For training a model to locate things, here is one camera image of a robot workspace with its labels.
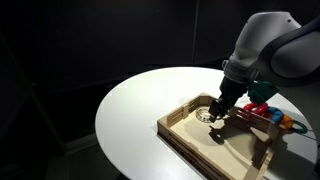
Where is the green ring toy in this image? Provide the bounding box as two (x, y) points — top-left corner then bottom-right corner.
(291, 120), (308, 134)

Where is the wooden tray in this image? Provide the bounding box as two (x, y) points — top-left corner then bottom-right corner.
(157, 93), (284, 180)

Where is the red ring toy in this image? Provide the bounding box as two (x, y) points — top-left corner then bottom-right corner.
(243, 103), (269, 115)

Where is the clear beaded ring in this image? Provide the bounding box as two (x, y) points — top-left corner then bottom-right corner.
(195, 106), (214, 124)

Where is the orange ring toy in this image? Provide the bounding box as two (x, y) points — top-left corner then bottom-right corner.
(281, 115), (294, 129)

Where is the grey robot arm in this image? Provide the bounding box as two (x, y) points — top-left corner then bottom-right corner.
(209, 11), (320, 122)

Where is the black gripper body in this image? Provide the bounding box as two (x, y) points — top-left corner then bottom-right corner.
(219, 77), (247, 108)

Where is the blue ring toy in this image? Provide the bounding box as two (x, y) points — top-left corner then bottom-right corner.
(268, 107), (284, 122)

